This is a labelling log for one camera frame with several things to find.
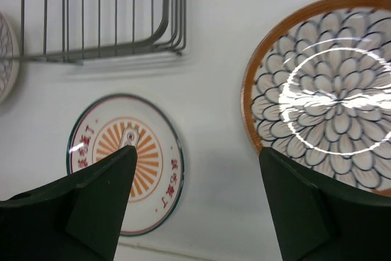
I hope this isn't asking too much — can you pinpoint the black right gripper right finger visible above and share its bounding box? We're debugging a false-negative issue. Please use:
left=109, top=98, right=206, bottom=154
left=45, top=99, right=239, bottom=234
left=259, top=147, right=390, bottom=261

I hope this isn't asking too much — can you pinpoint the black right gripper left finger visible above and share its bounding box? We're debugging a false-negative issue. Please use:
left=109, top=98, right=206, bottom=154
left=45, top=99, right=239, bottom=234
left=1, top=146, right=137, bottom=260

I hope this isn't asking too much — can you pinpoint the sunburst plate green rim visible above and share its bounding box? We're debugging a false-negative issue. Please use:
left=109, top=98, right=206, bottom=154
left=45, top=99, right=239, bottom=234
left=66, top=93, right=185, bottom=237

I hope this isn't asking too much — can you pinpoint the floral plate brown rim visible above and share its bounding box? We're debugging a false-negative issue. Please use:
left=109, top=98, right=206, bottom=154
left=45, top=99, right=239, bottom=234
left=241, top=0, right=390, bottom=196
left=1, top=13, right=20, bottom=103

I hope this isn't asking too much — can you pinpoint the grey wire dish rack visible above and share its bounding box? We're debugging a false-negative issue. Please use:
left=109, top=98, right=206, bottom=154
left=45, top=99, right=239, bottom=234
left=19, top=0, right=187, bottom=64

